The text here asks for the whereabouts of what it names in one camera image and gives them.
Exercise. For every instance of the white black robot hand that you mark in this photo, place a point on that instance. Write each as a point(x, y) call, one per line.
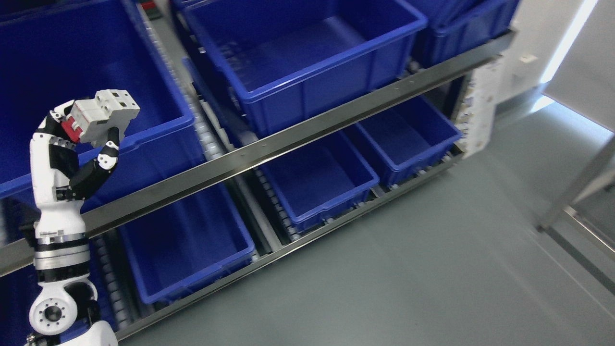
point(60, 185)

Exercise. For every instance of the white red circuit breaker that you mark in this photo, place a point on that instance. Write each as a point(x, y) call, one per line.
point(89, 121)

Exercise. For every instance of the metal roller shelf rack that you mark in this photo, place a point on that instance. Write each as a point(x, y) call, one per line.
point(196, 179)

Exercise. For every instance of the large blue bin left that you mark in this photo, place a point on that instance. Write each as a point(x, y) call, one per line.
point(60, 52)

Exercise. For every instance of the large blue bin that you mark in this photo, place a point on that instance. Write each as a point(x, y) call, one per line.
point(290, 60)
point(60, 52)

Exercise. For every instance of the lower blue bin left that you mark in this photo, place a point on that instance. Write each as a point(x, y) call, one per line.
point(181, 248)

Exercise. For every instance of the large blue bin center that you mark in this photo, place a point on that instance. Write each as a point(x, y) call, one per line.
point(290, 60)

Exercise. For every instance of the lower blue bin middle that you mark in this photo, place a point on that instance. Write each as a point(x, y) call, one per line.
point(320, 181)

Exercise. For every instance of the lower blue bin right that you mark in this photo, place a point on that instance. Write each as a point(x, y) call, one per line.
point(403, 140)

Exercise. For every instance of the blue bin top right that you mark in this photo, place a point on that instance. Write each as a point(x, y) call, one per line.
point(457, 26)

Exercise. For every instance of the stainless steel table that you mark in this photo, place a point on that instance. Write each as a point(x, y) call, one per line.
point(593, 178)

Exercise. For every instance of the white perforated shelf post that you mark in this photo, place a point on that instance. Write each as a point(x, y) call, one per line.
point(477, 110)

